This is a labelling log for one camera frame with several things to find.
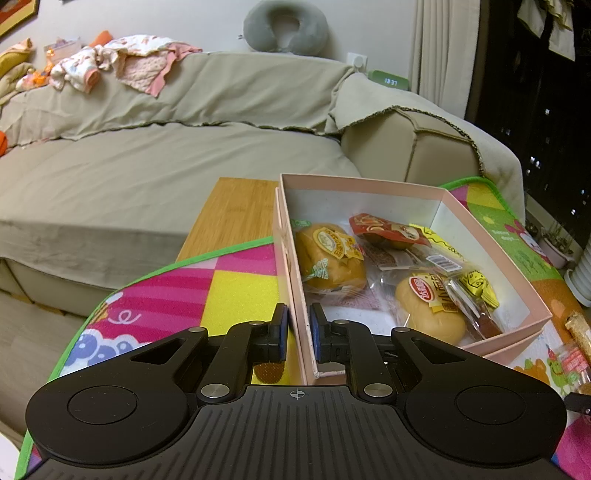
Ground yellow cloth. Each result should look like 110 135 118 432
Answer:
0 38 37 108

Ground rice cracker roll packet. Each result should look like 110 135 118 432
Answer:
565 311 591 366

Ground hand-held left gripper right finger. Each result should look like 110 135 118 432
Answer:
309 302 468 403

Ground green digital clock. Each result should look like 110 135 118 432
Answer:
369 69 413 92

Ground red label bun packet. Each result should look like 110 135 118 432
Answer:
394 272 468 348

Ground grey neck pillow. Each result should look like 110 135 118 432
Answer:
242 0 329 54

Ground pink cardboard box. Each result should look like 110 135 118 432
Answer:
274 173 553 387

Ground red printed snack packet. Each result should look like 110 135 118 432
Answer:
551 344 591 386

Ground beige sofa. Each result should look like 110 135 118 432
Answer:
0 51 527 319

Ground potted plant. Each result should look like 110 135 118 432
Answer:
538 222 578 271

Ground colourful cartoon play mat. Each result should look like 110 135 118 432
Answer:
18 178 591 480

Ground beige curtain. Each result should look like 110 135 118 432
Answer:
409 0 483 118

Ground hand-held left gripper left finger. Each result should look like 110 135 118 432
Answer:
129 302 291 402

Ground hanging clothes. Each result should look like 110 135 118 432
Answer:
516 0 578 62

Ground beige sofa throw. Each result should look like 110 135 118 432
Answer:
327 71 527 217
0 51 357 149

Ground framed wall picture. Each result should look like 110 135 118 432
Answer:
0 0 41 38

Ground pile of baby clothes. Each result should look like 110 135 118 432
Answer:
44 33 204 99

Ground small yellow snack packet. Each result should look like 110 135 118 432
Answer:
457 270 502 308

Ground white ribbed appliance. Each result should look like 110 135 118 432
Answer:
564 240 591 308

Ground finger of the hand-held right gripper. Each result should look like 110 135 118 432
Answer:
565 391 591 417

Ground yellow label bun packet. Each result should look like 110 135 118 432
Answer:
292 222 369 297

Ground clear snack bar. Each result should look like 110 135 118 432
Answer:
447 277 507 339

